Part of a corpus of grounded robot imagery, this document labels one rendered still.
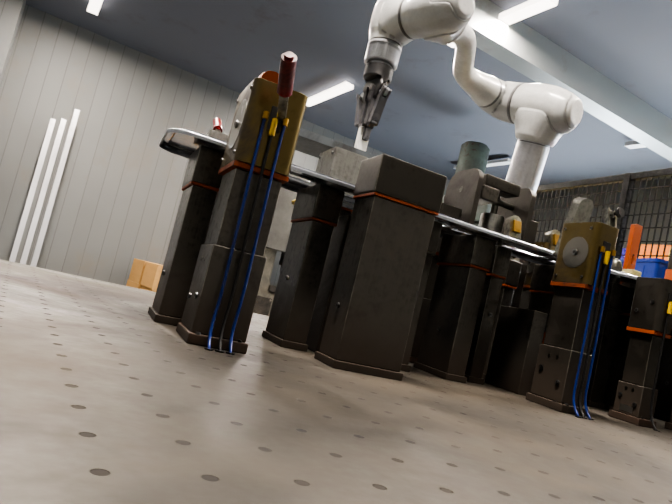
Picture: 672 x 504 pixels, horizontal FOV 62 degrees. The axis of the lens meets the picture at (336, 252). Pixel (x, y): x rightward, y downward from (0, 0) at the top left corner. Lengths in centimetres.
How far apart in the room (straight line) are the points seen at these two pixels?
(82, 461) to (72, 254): 796
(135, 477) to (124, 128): 818
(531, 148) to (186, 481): 166
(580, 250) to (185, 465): 93
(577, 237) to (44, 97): 772
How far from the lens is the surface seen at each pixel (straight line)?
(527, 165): 184
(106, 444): 31
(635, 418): 127
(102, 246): 827
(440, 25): 145
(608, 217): 169
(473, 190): 140
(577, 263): 112
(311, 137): 134
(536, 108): 183
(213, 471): 30
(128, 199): 832
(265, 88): 78
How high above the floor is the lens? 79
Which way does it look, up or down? 5 degrees up
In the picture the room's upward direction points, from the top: 14 degrees clockwise
